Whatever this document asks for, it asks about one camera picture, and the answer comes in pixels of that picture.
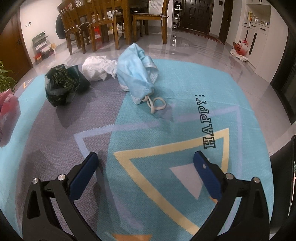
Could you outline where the dark entrance door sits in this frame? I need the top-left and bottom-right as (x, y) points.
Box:
(181, 0), (214, 34)

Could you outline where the white plastic bag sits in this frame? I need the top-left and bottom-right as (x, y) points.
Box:
(82, 56), (117, 81)

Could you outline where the wooden dining chair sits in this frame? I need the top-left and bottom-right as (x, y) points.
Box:
(57, 0), (90, 55)
(85, 0), (120, 52)
(132, 0), (169, 44)

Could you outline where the red white gift bag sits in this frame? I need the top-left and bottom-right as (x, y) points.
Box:
(230, 40), (249, 62)

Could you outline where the wooden dining table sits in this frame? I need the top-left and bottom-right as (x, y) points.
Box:
(76, 0), (151, 46)

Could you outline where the small shelf with boxes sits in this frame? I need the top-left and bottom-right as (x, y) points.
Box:
(32, 32), (56, 65)

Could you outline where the pink plastic wrapper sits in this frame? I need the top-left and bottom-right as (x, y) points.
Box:
(0, 88), (21, 148)

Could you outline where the metal shoe rack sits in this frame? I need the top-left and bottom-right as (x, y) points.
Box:
(172, 1), (182, 47)

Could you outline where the blue patterned rug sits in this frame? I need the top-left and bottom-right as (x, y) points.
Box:
(1, 59), (273, 240)

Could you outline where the black round trash bin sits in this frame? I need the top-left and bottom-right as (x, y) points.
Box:
(270, 136), (295, 240)

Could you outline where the dark green snack wrapper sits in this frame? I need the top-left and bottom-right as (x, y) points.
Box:
(45, 64), (90, 107)

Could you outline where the white shoe cabinet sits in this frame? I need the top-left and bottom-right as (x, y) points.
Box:
(226, 1), (288, 83)

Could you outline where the light blue face mask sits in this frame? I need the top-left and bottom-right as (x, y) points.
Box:
(116, 43), (167, 114)

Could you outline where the green potted plant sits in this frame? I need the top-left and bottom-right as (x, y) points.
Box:
(0, 61), (17, 92)

